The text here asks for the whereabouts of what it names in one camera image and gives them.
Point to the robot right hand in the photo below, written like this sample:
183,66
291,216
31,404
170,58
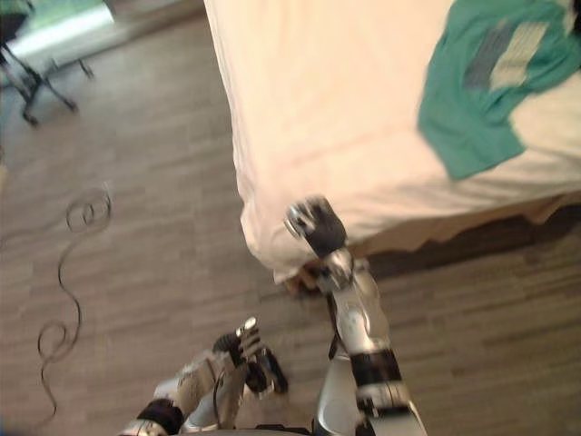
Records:
326,229

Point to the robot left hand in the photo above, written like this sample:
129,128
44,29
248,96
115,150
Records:
245,349

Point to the robot left arm silver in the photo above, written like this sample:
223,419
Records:
190,395

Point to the robot dark foot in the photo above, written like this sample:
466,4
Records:
274,370

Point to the robot silver leg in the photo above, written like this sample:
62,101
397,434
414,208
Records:
333,399

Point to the green t-shirt with print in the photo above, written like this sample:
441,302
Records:
490,82

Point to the robot right arm silver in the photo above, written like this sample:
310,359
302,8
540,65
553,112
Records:
363,345

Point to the bed with white sheet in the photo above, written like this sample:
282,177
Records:
363,136

